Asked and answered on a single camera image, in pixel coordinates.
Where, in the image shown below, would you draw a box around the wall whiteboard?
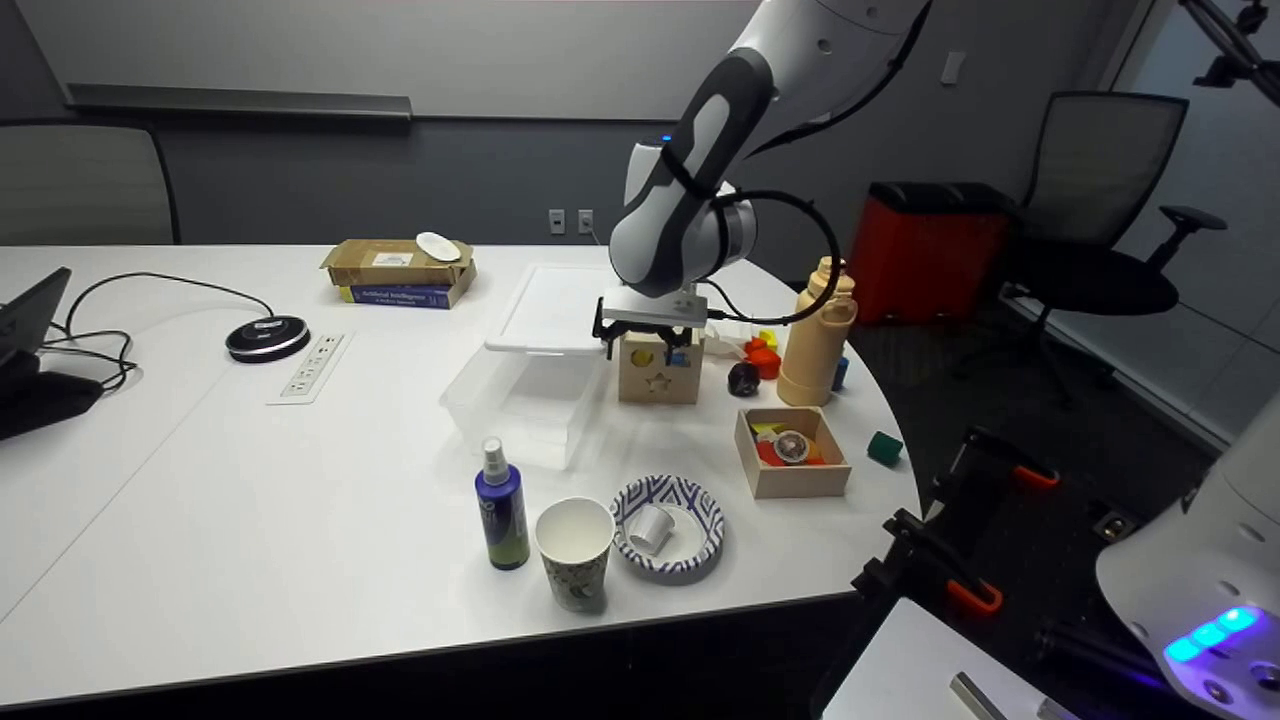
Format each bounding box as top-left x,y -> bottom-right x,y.
12,0 -> 769,123

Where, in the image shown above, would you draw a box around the short green wooden block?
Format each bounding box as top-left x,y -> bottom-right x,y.
865,428 -> 909,471

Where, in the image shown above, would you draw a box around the red bin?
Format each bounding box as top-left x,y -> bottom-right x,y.
843,182 -> 1019,331

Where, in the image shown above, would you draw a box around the red wooden block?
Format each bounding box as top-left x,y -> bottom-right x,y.
742,339 -> 783,383

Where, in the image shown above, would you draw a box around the black mesh office chair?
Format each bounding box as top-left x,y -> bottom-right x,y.
997,87 -> 1233,410

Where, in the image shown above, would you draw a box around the white power strip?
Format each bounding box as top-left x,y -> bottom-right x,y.
263,330 -> 354,412

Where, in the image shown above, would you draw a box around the white sheet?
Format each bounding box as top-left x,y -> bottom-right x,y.
820,592 -> 1071,720

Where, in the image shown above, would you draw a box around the blue capped spray bottle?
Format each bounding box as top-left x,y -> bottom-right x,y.
474,435 -> 536,575

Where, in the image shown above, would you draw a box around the blue patterned paper plate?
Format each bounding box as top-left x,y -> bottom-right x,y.
610,471 -> 731,589

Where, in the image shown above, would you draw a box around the black orange clamp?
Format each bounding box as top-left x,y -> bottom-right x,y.
929,426 -> 1068,509
851,509 -> 1009,626

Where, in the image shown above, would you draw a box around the clear plastic lidded box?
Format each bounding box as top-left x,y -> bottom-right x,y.
437,258 -> 621,476

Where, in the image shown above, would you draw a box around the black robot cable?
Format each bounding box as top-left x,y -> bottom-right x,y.
660,0 -> 935,330

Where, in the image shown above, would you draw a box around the tan insulated water bottle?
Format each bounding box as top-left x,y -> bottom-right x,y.
775,251 -> 865,412

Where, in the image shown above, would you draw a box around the flat cardboard box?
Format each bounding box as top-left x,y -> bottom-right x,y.
317,235 -> 481,314

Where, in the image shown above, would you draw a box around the white oval object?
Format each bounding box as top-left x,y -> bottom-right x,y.
413,227 -> 469,267

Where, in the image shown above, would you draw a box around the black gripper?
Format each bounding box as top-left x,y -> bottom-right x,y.
593,294 -> 713,371

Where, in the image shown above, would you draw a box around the wooden toy tray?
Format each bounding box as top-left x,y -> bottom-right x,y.
731,402 -> 856,505

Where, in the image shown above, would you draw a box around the black puck cable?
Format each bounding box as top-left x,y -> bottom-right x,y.
36,267 -> 279,391

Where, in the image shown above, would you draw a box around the beige conference chair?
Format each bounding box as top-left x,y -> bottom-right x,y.
0,119 -> 182,247

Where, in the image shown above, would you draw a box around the small grey bar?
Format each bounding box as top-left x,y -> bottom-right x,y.
943,669 -> 1011,720

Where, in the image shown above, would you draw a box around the wrist mounted camera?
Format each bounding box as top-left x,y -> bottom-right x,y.
599,285 -> 713,326

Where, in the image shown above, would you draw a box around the printed white paper cup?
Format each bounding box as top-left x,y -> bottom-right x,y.
531,495 -> 621,620

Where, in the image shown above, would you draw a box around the small white cup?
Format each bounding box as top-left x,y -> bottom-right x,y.
623,500 -> 682,559

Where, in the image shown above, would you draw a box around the wall power outlets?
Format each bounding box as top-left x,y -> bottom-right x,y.
543,203 -> 599,241

